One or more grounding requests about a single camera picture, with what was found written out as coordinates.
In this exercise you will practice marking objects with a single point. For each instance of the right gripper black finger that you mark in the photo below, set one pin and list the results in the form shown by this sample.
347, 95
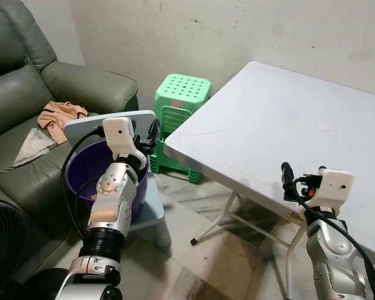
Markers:
287, 175

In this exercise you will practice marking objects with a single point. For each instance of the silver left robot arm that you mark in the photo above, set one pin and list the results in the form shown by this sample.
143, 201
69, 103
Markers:
112, 194

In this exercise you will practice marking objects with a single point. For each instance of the purple plastic rubbish bin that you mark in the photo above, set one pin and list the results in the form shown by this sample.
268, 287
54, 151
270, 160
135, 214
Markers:
81, 169

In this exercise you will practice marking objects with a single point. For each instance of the green plastic stool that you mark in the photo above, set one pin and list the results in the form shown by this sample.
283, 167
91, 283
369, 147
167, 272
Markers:
181, 90

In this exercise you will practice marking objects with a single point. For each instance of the white folding table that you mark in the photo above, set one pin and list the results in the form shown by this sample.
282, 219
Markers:
269, 112

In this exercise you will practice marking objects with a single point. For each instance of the peach crumpled cloth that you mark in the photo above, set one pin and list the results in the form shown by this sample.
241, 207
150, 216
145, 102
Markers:
62, 114

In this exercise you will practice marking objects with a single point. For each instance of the grey flat cloth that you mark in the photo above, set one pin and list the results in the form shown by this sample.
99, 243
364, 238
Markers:
34, 147

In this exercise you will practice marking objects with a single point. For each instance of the grey-green leather sofa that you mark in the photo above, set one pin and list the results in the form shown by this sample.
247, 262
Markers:
12, 94

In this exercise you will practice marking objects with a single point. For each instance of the black floor fan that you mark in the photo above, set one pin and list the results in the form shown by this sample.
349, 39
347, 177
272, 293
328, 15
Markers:
3, 244

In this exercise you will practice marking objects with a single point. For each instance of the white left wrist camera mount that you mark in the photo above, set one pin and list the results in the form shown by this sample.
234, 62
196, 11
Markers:
117, 132

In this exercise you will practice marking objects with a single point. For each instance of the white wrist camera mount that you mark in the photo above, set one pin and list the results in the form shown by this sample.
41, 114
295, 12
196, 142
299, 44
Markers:
334, 187
117, 132

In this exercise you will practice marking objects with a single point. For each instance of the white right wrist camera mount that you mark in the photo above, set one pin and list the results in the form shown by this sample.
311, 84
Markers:
334, 187

